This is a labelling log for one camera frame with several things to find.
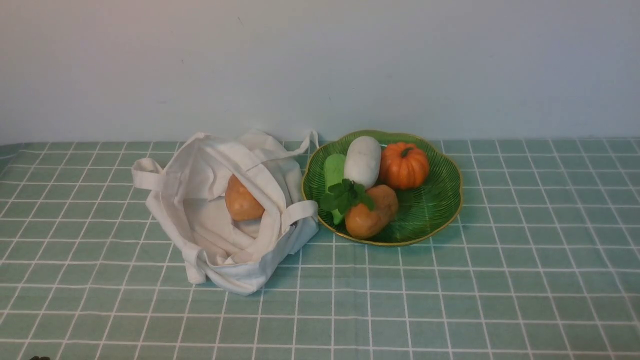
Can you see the brown potato from bag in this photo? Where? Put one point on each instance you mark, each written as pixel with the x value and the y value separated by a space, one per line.
pixel 240 203

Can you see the white canvas tote bag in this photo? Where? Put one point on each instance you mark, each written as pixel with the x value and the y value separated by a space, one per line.
pixel 188 199

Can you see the green leafy vegetable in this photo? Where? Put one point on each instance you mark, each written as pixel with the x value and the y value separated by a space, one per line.
pixel 342 193

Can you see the white radish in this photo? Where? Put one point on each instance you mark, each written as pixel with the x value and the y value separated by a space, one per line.
pixel 362 162

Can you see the brown potato on plate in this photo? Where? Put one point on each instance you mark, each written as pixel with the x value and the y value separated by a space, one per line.
pixel 362 223

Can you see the orange mini pumpkin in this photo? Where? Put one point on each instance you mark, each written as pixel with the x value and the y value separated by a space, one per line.
pixel 403 166

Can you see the green ribbed plate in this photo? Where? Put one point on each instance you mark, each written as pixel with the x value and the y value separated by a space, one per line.
pixel 422 213

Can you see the green checkered tablecloth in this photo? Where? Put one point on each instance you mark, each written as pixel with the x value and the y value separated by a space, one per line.
pixel 542 264

